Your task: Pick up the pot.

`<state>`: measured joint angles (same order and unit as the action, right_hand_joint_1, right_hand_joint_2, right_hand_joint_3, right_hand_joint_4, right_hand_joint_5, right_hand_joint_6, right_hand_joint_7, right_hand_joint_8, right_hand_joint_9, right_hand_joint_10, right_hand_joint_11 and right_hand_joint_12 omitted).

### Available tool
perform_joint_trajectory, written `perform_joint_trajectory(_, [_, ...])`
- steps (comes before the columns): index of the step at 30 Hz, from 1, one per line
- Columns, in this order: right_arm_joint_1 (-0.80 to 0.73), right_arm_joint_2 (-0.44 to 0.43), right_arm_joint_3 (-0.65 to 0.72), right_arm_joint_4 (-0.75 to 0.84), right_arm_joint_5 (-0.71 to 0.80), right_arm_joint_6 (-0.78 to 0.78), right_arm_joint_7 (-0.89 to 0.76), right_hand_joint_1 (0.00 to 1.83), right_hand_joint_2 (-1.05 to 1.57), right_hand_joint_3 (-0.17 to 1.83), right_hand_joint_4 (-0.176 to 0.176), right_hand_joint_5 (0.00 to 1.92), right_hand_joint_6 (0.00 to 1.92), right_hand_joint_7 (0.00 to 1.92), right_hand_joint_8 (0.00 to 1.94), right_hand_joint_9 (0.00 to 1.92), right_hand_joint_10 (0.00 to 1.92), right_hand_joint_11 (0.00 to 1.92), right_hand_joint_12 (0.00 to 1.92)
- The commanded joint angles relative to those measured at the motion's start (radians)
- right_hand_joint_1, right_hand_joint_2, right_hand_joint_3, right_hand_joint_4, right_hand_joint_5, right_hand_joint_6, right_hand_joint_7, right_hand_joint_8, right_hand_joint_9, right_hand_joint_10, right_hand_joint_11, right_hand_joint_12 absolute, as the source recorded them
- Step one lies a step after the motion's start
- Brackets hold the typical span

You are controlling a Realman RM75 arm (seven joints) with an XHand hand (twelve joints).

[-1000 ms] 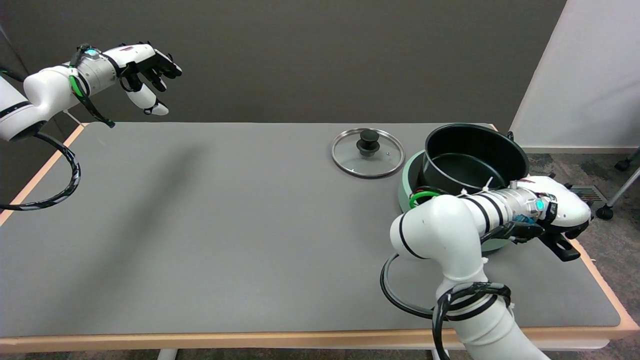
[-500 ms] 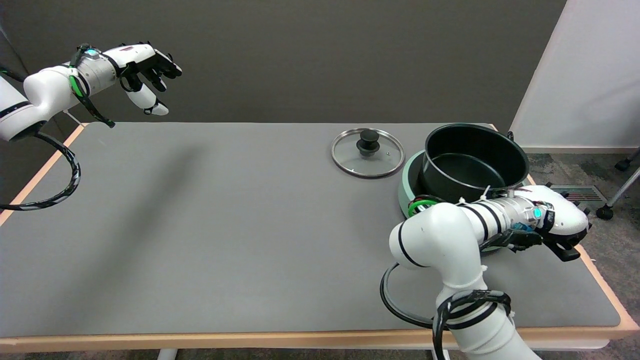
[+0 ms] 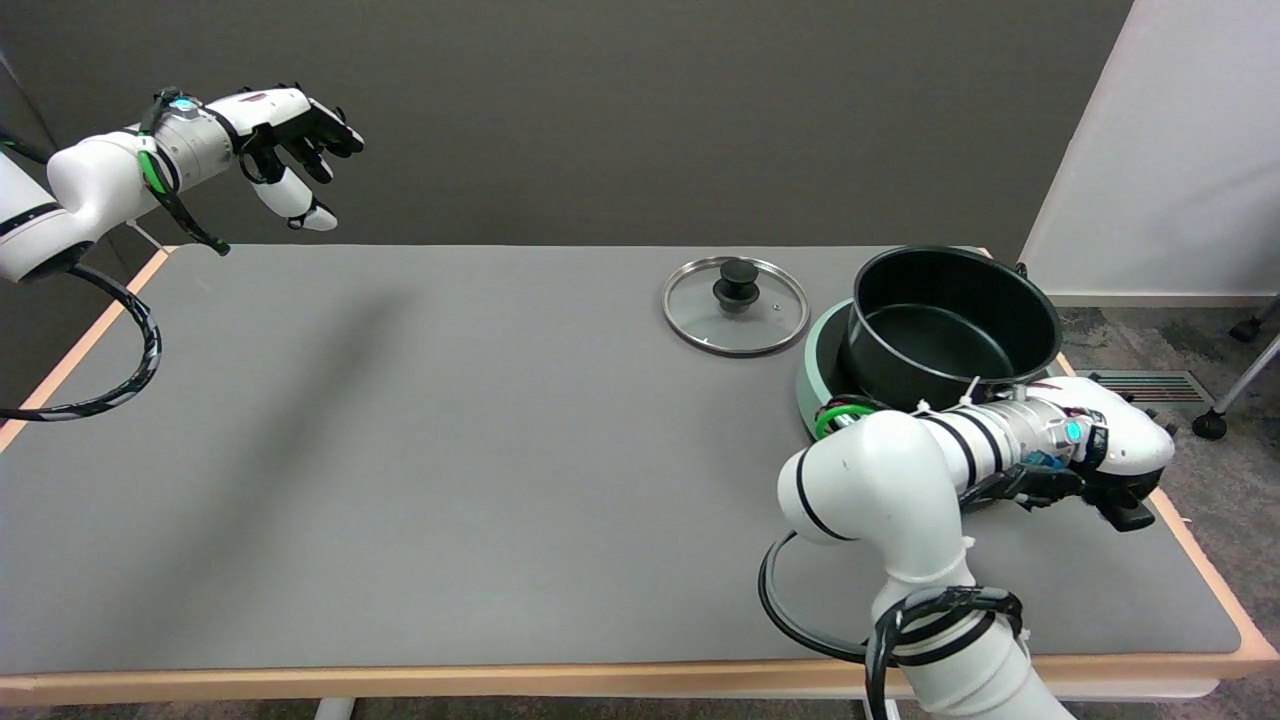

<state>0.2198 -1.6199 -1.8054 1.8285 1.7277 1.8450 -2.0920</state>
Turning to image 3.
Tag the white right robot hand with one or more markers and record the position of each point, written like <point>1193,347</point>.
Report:
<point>1130,440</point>

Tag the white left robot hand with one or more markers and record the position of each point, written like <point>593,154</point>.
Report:
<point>270,110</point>

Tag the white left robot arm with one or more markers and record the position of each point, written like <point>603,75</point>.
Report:
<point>90,180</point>

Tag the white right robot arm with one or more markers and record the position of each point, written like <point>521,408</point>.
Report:
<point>880,480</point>

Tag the floor vent grille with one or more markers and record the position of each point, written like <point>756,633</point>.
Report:
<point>1170,388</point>

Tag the chair leg with caster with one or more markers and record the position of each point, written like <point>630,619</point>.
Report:
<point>1210,425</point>
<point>1250,328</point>

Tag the white partition panel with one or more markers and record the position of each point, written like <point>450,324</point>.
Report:
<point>1180,150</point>

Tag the green induction cooker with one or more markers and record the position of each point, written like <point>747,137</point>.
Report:
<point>820,370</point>

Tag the grey table mat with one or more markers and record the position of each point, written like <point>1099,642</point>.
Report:
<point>450,450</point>

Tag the glass lid with black knob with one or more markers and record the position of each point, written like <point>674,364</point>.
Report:
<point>700,320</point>

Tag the white table leg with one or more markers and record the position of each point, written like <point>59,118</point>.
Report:
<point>335,710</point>

